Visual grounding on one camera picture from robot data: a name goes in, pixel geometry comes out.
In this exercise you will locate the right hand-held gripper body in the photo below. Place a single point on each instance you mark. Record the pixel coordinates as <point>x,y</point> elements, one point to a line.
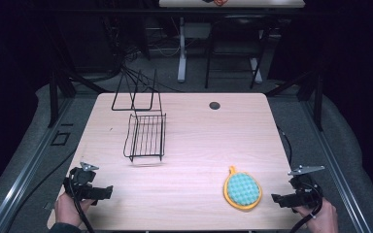
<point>306,194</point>

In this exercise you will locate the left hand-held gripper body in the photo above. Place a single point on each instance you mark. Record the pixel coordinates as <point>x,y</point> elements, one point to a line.
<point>79,183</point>

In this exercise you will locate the person's left hand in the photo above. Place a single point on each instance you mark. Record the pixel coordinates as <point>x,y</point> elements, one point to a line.
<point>67,210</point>

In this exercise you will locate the person's right hand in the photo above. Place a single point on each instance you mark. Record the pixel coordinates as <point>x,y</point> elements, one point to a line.
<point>325,218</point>

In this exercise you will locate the yellow and teal pot holder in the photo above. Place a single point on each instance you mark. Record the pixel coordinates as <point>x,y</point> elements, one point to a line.
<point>243,189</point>

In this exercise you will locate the black tape strip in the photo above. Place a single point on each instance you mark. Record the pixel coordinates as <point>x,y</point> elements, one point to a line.
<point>66,124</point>

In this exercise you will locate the dark round table grommet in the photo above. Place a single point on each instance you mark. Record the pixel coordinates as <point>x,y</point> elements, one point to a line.
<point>214,105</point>

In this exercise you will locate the white desk with legs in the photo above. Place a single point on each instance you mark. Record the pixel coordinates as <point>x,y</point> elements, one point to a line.
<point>182,58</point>

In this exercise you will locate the black chair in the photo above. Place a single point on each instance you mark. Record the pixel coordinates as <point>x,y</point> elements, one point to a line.
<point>236,35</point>

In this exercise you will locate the orange item on desk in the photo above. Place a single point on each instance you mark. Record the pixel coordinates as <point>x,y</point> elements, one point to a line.
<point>220,2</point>

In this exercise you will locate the aluminium rail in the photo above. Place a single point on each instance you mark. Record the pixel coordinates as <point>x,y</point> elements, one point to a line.
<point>340,181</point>
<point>26,171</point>

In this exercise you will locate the black metal frame post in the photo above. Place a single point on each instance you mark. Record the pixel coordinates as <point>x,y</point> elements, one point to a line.
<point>53,97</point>
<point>319,100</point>

